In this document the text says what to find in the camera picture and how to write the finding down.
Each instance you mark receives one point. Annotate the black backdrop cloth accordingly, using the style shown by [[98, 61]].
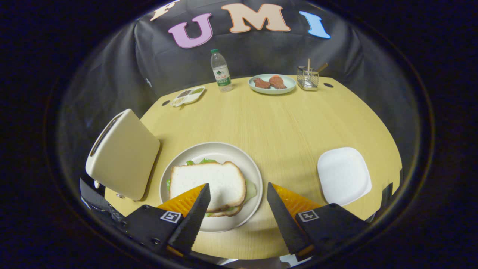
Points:
[[112, 74]]

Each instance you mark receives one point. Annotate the light wooden stick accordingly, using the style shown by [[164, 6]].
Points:
[[309, 65]]

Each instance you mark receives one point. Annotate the cream toaster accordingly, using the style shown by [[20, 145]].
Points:
[[127, 157]]

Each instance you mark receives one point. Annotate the brown meat piece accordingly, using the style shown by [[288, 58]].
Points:
[[278, 82], [262, 83]]

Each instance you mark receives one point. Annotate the clear utensil holder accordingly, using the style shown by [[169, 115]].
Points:
[[308, 80]]

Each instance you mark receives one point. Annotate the bread slice with brown crust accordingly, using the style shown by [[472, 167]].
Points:
[[227, 213]]

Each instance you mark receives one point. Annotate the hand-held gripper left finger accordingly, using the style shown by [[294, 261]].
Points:
[[194, 220]]

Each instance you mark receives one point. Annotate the green lettuce leaf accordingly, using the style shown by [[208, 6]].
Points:
[[251, 190]]

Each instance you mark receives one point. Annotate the pale green round plate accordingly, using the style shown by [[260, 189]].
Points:
[[272, 91]]

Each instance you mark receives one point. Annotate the white toast bread slice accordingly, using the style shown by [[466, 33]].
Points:
[[216, 179]]

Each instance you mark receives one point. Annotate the dark wooden stick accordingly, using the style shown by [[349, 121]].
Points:
[[323, 67]]

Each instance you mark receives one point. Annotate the white divided condiment dish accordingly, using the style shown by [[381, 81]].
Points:
[[188, 96]]

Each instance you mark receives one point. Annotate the clear plastic water bottle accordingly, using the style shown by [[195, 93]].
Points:
[[221, 73]]

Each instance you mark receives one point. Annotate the cream round plate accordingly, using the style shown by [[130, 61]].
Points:
[[216, 149]]

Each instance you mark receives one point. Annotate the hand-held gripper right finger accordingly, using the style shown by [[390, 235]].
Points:
[[285, 220]]

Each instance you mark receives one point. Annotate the white square plate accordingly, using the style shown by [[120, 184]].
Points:
[[343, 175]]

